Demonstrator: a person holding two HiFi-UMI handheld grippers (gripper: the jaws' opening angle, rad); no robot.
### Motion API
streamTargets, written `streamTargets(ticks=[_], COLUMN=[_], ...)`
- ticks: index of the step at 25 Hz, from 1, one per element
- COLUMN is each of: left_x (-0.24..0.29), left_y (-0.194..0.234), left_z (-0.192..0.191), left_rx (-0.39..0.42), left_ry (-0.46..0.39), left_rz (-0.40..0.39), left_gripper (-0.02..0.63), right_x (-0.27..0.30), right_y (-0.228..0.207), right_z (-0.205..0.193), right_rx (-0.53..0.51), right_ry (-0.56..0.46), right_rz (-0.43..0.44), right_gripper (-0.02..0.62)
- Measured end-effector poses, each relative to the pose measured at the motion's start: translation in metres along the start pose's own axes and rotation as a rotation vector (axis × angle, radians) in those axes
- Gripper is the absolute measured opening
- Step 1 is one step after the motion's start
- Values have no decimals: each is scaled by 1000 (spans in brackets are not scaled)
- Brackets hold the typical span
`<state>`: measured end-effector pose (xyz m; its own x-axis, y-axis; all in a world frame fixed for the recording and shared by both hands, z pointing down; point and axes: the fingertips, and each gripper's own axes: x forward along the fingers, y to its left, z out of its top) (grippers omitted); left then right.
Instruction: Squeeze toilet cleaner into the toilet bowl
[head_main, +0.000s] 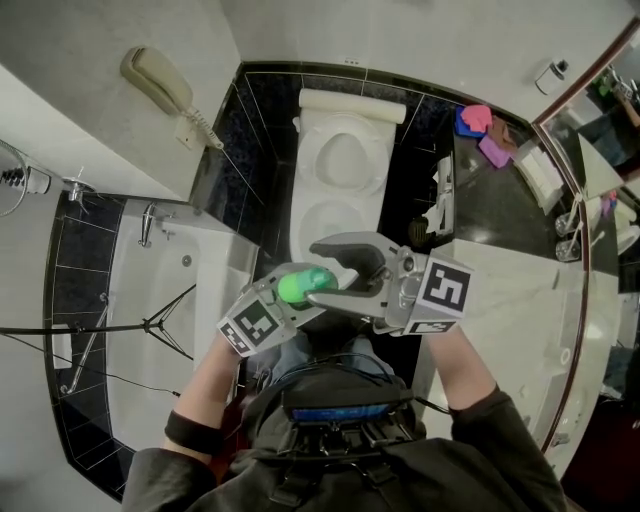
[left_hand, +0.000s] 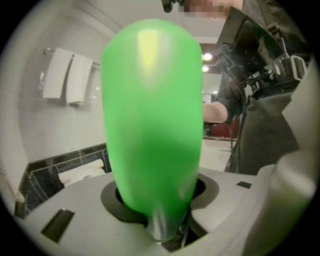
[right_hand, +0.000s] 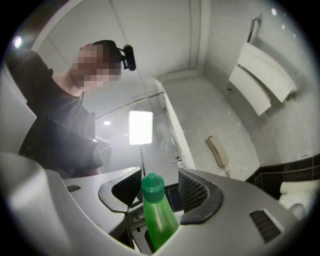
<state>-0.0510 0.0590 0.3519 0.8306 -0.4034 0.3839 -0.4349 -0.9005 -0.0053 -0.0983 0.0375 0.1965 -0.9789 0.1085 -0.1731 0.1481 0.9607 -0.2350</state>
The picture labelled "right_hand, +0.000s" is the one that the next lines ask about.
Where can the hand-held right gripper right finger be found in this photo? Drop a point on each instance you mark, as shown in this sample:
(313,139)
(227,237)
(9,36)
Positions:
(237,220)

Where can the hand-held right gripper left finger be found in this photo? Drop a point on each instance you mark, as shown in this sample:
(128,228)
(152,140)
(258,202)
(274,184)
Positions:
(85,200)

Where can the green cleaner bottle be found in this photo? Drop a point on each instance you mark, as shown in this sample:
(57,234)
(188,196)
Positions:
(160,220)

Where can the white toilet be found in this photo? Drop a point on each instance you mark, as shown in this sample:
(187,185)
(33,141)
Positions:
(300,202)

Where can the white rolled towel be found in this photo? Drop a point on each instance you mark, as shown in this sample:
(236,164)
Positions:
(300,187)

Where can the white LED light panel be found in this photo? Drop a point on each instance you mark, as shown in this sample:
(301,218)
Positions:
(140,127)

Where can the person's black top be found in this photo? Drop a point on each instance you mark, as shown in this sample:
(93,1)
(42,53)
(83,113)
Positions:
(50,105)

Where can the white hanging towel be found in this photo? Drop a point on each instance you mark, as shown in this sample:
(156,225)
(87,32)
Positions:
(270,70)
(252,92)

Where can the person's head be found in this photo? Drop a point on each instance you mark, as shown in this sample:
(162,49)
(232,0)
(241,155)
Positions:
(95,70)

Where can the beige wall telephone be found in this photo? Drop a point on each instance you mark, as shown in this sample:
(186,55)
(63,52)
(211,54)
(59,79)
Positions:
(218,152)

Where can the white wall socket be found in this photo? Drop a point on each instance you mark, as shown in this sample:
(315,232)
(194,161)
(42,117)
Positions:
(304,155)

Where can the black head-mounted camera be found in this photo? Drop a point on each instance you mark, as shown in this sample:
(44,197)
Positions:
(129,58)

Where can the chrome towel rail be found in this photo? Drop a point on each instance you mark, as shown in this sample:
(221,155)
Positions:
(253,27)

